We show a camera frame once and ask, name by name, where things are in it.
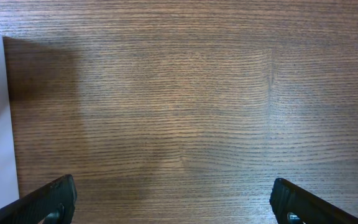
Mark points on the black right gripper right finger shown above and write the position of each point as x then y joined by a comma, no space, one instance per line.
293,204

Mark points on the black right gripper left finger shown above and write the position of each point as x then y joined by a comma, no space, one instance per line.
52,203

